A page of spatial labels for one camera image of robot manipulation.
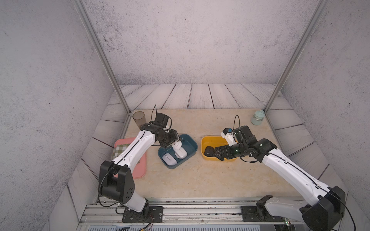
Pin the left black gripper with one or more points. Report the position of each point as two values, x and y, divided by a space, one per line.
175 137

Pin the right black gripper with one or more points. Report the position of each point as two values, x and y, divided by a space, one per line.
226 148

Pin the long white mouse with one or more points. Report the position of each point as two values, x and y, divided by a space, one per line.
180 152

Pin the small white mouse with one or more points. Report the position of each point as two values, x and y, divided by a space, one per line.
169 159

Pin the dark teal storage box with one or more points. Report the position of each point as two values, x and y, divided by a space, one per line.
187 143

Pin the yellow storage box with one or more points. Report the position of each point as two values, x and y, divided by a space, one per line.
212 141

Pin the black mouse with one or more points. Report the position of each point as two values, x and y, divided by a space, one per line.
209 151

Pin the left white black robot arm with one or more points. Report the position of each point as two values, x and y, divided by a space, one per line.
116 180

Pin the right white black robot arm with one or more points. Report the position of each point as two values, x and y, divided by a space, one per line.
322 208

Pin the brown translucent cup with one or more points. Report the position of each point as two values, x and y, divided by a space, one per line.
139 118

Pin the pale green glass jar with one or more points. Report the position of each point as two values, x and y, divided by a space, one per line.
258 117

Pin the pink tray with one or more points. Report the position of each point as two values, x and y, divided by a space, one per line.
140 168

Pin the green checkered cloth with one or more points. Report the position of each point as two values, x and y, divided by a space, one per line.
118 150

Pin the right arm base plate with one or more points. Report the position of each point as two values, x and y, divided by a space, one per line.
255 214

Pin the aluminium rail frame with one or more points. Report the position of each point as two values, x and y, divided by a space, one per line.
176 211

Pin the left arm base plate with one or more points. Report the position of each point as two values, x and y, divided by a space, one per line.
149 214

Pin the right aluminium corner post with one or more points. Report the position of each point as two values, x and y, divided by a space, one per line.
318 12

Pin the aluminium corner post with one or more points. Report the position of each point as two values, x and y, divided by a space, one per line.
318 12
100 52

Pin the left aluminium corner post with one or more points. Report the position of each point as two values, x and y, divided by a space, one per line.
100 52

